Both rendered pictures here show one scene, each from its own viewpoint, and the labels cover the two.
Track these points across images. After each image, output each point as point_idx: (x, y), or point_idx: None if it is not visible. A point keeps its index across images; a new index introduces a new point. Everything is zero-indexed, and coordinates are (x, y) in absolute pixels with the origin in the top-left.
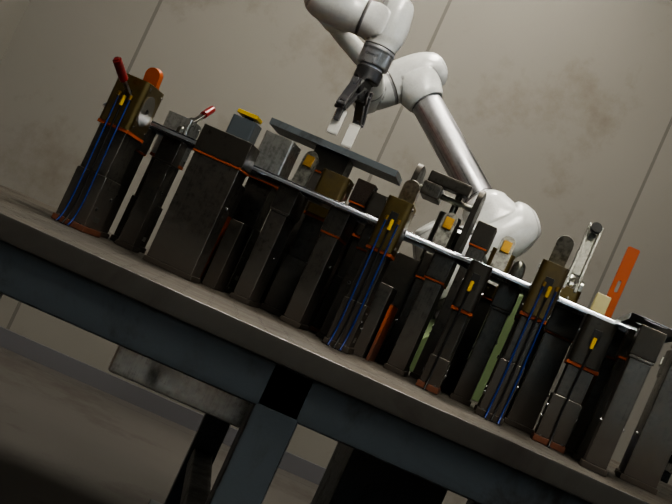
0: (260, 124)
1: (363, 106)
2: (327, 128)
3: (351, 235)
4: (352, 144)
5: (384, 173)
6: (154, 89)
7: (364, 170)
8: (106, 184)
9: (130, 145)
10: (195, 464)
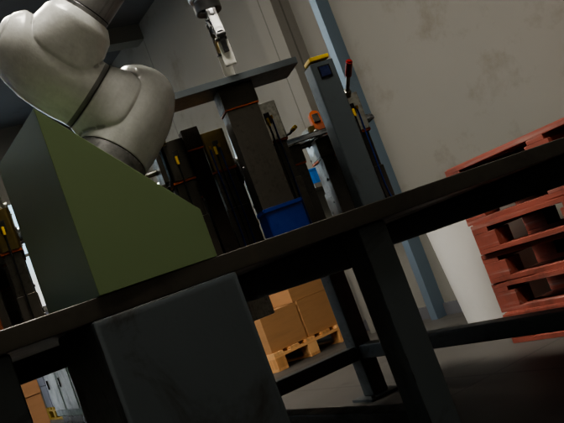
0: (310, 62)
1: (212, 30)
2: (235, 74)
3: (196, 180)
4: (224, 61)
5: (178, 109)
6: (303, 133)
7: (207, 91)
8: (326, 197)
9: (320, 167)
10: (367, 405)
